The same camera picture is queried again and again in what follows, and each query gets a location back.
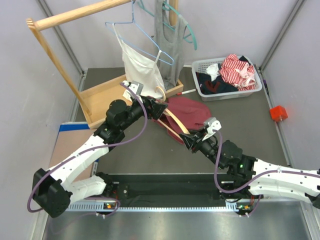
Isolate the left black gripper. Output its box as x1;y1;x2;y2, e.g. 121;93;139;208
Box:
120;95;168;131

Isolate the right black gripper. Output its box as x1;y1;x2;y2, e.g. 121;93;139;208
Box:
179;127;226;170

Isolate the wooden clothes hanger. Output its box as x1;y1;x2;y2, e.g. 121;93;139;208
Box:
154;86;190;144

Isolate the red tank top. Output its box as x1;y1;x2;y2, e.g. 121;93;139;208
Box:
157;96;212;145

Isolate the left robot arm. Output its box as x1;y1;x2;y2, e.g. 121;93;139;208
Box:
29;96;168;218

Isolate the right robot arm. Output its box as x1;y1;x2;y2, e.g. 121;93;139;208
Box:
180;130;320;209

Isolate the white garment on hanger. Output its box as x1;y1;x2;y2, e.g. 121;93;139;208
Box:
112;25;166;100

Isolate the grey tank top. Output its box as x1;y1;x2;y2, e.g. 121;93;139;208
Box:
153;0;188;90

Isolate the teal plastic hanger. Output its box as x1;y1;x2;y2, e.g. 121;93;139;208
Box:
136;0;198;51

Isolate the red capped white marker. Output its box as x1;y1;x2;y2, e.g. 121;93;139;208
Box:
176;89;196;96

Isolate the dark navy garment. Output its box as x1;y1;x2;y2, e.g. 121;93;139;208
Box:
196;72;239;95

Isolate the white laundry basket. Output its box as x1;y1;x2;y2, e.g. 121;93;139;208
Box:
191;56;263;102

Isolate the wooden clothes rack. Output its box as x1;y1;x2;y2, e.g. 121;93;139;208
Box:
25;0;185;130

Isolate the white garment in basket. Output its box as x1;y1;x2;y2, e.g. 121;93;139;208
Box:
205;63;220;82

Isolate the red white striped garment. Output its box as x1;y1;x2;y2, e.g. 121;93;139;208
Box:
219;54;256;91

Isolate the brown board blue edge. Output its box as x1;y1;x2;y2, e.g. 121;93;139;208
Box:
49;122;99;182

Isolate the orange red block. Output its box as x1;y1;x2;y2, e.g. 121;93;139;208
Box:
269;105;288;122

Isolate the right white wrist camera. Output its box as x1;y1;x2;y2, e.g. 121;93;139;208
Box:
202;117;222;141

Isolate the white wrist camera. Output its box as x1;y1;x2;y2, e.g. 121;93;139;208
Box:
202;117;222;141
122;80;144;102

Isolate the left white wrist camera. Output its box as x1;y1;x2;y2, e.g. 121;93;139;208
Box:
122;80;144;102

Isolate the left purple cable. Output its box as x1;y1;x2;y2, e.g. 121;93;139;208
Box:
26;81;148;218

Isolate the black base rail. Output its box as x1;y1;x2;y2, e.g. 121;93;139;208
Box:
98;172;253;208

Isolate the blue wire hanger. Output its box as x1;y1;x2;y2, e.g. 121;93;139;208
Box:
104;0;175;66

